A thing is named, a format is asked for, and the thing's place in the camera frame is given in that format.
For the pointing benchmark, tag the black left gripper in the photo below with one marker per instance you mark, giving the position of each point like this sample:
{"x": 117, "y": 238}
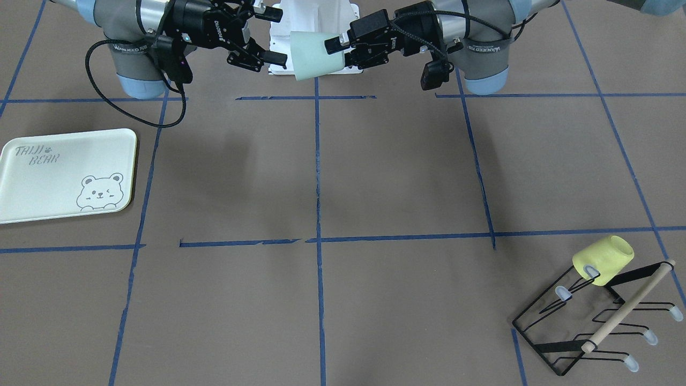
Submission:
{"x": 414, "y": 28}

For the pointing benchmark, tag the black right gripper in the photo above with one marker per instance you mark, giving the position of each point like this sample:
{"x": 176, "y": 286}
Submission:
{"x": 201, "y": 24}

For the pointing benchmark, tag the light green cup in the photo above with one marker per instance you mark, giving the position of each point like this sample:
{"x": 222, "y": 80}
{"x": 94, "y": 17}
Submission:
{"x": 309, "y": 58}

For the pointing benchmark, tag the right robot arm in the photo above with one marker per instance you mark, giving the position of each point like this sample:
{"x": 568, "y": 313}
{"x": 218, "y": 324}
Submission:
{"x": 149, "y": 41}

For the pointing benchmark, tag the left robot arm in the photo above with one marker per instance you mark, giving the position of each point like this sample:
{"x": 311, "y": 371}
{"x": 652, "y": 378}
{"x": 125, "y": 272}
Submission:
{"x": 472, "y": 37}

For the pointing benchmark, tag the cream bear tray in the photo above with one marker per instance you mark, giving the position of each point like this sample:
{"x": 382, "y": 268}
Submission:
{"x": 67, "y": 175}

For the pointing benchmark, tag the yellow cup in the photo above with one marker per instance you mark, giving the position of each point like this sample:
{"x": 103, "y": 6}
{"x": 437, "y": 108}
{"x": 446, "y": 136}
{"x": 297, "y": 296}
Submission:
{"x": 604, "y": 259}

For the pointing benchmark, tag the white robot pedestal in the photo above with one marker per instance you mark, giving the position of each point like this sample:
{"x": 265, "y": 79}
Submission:
{"x": 310, "y": 16}

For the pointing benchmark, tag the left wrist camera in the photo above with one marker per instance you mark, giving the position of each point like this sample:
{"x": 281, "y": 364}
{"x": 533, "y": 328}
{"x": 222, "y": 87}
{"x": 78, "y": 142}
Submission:
{"x": 435, "y": 74}

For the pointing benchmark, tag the black wire cup rack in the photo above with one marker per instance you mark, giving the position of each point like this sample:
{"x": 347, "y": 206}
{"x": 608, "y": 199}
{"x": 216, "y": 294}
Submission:
{"x": 574, "y": 320}

